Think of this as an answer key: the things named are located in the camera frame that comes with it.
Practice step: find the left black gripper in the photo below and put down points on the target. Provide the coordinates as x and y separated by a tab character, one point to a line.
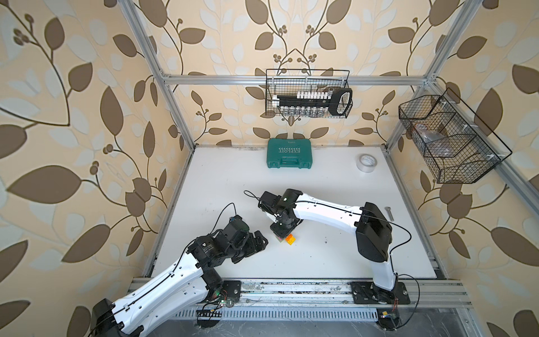
253	248

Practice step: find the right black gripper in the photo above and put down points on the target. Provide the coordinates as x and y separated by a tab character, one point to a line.
279	233

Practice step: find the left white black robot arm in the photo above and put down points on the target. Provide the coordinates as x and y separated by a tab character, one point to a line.
190	280

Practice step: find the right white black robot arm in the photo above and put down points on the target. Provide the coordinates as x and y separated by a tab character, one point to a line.
376	237

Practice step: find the green plastic tool case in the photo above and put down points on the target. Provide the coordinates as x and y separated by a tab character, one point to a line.
284	153

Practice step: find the clear tape roll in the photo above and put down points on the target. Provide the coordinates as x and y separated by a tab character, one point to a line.
366	163

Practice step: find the silver bolt on table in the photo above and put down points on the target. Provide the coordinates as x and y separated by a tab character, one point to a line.
389	213

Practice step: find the black white tool in basket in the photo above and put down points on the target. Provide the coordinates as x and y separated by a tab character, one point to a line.
334	103

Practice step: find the plastic bag in basket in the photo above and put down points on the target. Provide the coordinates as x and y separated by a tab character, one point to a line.
436	144

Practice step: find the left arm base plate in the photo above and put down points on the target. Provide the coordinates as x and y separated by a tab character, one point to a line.
228	290

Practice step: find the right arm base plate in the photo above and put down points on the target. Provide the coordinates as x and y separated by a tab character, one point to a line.
367	293

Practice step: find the black wire basket back wall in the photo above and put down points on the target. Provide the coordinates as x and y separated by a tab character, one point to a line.
290	81

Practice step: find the black wire basket wall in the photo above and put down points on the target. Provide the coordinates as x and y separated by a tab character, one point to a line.
477	148
290	81

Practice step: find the black wire basket right wall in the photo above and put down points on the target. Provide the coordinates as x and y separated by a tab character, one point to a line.
477	148

